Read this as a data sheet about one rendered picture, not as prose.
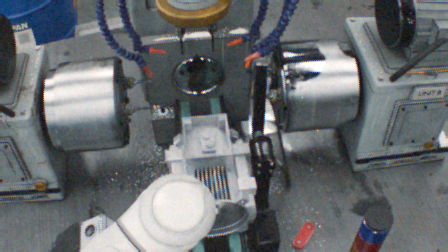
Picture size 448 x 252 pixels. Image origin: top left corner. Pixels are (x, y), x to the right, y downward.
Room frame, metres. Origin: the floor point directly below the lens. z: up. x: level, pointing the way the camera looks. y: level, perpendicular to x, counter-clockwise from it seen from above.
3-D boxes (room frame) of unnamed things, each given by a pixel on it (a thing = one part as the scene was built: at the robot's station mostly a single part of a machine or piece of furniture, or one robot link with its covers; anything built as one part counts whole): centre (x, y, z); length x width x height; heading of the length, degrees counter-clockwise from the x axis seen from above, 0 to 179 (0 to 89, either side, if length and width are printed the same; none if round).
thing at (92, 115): (0.94, 0.41, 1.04); 0.37 x 0.25 x 0.25; 95
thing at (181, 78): (1.07, 0.07, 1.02); 0.15 x 0.02 x 0.15; 95
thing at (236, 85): (1.13, 0.08, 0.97); 0.30 x 0.11 x 0.34; 95
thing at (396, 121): (1.03, -0.53, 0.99); 0.35 x 0.31 x 0.37; 95
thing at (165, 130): (1.03, 0.18, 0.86); 0.07 x 0.06 x 0.12; 95
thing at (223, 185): (0.70, 0.03, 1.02); 0.20 x 0.19 x 0.19; 6
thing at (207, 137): (0.74, 0.04, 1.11); 0.12 x 0.11 x 0.07; 6
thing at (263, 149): (0.97, -0.11, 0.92); 0.45 x 0.13 x 0.24; 5
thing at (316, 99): (1.01, -0.27, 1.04); 0.41 x 0.25 x 0.25; 95
